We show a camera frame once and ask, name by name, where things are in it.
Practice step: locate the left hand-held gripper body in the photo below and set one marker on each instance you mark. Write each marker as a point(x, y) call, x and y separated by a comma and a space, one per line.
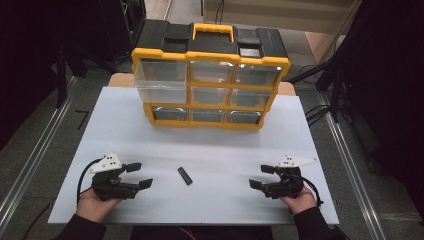
point(108, 186)

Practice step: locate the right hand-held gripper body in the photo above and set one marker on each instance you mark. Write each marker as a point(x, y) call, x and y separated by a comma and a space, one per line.
point(288, 183)

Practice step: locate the small black stick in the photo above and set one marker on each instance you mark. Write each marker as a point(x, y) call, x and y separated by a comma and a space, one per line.
point(185, 175)

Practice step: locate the clear plastic drawer bin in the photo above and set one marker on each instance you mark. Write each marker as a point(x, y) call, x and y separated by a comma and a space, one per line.
point(161, 83)

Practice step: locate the person's right hand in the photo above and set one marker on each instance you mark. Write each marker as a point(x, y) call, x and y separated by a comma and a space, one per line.
point(301, 203)

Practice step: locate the person's left hand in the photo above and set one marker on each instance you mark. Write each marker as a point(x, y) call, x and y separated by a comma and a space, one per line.
point(91, 208)

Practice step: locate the white table board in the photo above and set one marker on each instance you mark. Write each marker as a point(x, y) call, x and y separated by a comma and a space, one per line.
point(213, 146)

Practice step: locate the set of clear drawers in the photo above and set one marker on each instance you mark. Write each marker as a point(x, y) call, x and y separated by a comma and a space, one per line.
point(233, 96)

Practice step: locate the wooden table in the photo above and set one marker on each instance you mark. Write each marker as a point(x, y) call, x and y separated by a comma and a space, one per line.
point(121, 80)

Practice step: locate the black metal stand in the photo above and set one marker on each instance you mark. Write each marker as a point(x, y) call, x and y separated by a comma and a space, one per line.
point(66, 63)
point(330, 80)

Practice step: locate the yellow black organizer case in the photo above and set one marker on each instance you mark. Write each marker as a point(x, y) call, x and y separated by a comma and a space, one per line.
point(210, 40)

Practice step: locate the light wooden cabinet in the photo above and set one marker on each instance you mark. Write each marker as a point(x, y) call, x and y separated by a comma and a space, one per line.
point(280, 15)

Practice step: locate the metal floor rail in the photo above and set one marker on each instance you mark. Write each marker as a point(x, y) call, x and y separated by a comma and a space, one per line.
point(30, 166)
point(353, 173)

